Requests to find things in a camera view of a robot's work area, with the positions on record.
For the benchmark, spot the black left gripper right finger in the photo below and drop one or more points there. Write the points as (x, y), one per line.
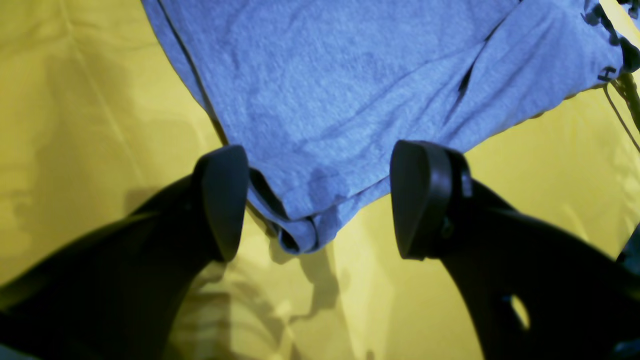
(533, 291)

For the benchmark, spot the grey t-shirt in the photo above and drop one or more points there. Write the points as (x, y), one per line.
(318, 91)

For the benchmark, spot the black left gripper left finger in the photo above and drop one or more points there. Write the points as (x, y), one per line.
(114, 293)

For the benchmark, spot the yellow table cloth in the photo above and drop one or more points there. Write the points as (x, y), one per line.
(94, 121)

